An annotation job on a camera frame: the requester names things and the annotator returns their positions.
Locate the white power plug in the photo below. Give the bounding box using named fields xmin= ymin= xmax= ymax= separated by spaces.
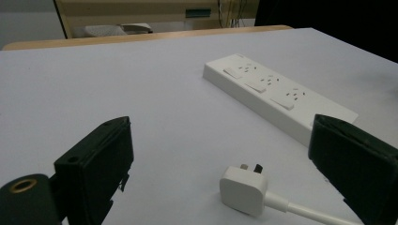
xmin=219 ymin=163 xmax=270 ymax=218

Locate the white perforated object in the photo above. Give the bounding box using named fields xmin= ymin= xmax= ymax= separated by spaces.
xmin=82 ymin=22 xmax=154 ymax=38

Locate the bundle of hanging cables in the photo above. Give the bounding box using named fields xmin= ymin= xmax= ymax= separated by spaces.
xmin=217 ymin=0 xmax=252 ymax=28

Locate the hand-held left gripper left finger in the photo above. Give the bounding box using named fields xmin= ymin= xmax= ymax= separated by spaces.
xmin=54 ymin=115 xmax=135 ymax=225

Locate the white power cable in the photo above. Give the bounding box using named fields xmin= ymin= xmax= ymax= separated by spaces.
xmin=264 ymin=190 xmax=364 ymax=225

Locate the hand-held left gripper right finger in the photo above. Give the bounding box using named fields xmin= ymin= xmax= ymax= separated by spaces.
xmin=307 ymin=113 xmax=398 ymax=225

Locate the beige cabinet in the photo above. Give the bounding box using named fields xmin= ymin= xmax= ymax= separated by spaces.
xmin=54 ymin=0 xmax=261 ymax=39

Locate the white power strip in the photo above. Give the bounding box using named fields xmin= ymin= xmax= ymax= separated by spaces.
xmin=202 ymin=52 xmax=360 ymax=148

